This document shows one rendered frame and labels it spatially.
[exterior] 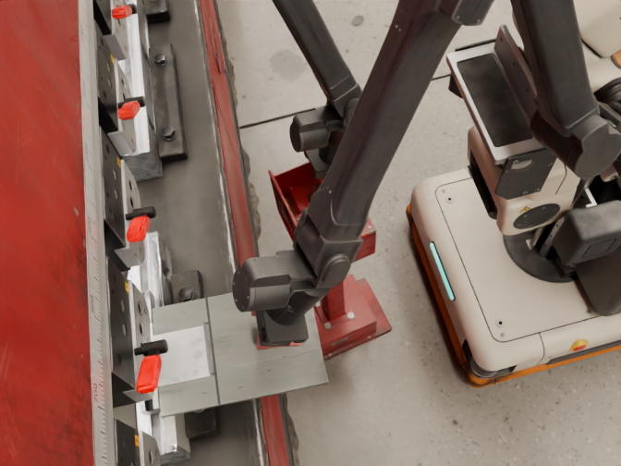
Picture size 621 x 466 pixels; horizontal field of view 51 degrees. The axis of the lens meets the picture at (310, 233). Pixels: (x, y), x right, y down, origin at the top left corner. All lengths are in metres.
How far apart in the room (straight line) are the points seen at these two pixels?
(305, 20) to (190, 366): 0.58
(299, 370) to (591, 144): 0.53
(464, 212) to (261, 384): 1.10
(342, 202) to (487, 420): 1.39
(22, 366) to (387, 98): 0.43
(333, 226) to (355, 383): 1.32
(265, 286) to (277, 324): 0.12
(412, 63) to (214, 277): 0.69
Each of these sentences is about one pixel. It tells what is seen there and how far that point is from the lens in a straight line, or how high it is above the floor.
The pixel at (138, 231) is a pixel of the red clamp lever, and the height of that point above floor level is 1.27.
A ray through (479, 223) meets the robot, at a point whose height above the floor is 0.28.
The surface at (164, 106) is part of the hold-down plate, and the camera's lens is 1.45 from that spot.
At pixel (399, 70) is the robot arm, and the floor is 1.48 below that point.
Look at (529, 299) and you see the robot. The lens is 1.91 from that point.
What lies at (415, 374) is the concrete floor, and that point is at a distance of 2.08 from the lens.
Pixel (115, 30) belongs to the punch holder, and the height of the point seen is 1.20.
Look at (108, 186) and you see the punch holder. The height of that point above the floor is 1.27.
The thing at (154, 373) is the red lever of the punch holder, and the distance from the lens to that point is 0.82.
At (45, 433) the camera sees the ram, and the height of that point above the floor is 1.47.
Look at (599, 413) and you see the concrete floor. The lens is 2.17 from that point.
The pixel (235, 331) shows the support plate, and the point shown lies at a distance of 1.08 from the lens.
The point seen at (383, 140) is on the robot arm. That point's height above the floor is 1.40.
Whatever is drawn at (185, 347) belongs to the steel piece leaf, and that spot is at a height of 1.00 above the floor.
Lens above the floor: 2.01
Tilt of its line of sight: 63 degrees down
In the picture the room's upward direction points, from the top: 9 degrees counter-clockwise
